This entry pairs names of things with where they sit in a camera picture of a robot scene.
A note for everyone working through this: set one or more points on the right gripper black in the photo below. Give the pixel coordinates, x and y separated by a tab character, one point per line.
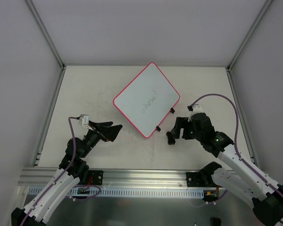
187	128

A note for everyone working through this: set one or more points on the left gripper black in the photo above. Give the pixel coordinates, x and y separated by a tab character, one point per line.
101	133

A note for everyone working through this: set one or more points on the black bone-shaped eraser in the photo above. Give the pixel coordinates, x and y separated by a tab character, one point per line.
170	138

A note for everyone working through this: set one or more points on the pink framed whiteboard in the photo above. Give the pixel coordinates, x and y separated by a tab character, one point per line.
147	99

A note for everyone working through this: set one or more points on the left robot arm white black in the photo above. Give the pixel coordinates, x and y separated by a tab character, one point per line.
72	171

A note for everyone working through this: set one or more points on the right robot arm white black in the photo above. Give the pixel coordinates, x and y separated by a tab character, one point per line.
262	193

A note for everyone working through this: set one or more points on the black object bottom edge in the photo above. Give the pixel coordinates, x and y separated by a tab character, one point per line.
216	222

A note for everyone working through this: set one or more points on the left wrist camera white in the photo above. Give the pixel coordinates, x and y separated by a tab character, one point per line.
84	120

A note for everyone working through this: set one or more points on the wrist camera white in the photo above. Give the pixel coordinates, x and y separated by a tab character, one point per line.
84	120
194	109

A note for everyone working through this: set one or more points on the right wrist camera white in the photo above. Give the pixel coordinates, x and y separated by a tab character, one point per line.
194	109

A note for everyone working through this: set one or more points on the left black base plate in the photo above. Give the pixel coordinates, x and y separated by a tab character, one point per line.
95	177

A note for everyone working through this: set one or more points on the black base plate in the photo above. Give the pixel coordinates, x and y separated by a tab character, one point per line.
192	179
95	177

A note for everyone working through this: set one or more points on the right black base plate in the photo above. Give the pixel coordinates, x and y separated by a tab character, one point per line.
192	179

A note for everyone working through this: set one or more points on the white slotted cable duct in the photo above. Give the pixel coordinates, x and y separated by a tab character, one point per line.
138	192

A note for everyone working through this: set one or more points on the left aluminium frame post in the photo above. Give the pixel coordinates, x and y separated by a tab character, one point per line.
33	10

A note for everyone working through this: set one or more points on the aluminium frame post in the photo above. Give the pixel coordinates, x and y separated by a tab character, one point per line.
33	10
250	33

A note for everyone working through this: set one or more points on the aluminium mounting rail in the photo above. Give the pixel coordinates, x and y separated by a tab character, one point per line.
118	178

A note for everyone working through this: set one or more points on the right aluminium frame post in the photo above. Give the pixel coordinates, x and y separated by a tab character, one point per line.
250	33

